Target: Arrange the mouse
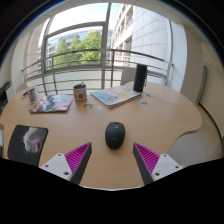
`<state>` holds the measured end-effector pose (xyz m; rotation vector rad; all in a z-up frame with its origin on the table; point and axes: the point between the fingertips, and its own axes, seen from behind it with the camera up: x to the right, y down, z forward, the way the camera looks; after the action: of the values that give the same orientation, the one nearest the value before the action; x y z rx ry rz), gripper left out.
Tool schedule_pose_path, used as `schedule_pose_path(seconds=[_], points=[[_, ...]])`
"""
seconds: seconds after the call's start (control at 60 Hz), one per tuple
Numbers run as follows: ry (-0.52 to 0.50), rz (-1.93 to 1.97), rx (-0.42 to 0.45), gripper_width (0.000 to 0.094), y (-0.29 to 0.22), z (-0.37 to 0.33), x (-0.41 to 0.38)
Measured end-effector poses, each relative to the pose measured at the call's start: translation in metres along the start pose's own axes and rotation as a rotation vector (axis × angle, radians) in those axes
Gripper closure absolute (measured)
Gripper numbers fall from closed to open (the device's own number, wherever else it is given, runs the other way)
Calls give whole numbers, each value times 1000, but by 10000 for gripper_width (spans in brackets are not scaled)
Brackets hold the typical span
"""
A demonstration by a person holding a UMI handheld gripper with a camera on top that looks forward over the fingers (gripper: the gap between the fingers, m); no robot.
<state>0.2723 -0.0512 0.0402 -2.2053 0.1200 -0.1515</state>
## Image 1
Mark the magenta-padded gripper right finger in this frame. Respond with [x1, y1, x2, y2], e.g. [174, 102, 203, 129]
[132, 142, 184, 186]

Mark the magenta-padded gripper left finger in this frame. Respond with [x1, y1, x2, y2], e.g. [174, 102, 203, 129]
[40, 142, 93, 185]

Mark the black computer mouse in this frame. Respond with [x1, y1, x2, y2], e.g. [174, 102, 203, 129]
[104, 121, 126, 150]

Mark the black horse-print mouse pad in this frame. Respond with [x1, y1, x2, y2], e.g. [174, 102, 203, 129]
[7, 124, 49, 167]

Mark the red magazine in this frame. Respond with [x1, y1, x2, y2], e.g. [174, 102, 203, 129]
[29, 93, 75, 114]

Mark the white mug with red print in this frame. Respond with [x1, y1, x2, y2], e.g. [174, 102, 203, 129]
[73, 81, 88, 102]

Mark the light blue and yellow book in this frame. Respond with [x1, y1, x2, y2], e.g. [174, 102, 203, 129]
[89, 85, 143, 109]

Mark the white chair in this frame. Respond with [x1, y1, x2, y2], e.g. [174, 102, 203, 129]
[14, 82, 28, 94]
[120, 67, 138, 86]

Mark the grey door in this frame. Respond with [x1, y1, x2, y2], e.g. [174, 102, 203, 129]
[194, 64, 208, 105]

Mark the metal balcony railing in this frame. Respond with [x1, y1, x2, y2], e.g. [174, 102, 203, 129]
[21, 48, 174, 96]

